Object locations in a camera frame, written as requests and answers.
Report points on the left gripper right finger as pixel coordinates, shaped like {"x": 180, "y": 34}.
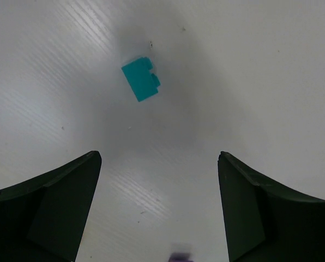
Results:
{"x": 266, "y": 220}

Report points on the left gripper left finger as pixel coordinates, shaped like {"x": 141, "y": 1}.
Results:
{"x": 43, "y": 218}

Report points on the small teal lego brick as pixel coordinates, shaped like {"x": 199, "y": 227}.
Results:
{"x": 143, "y": 82}

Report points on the purple flat lego brick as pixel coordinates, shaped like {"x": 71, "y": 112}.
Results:
{"x": 180, "y": 257}

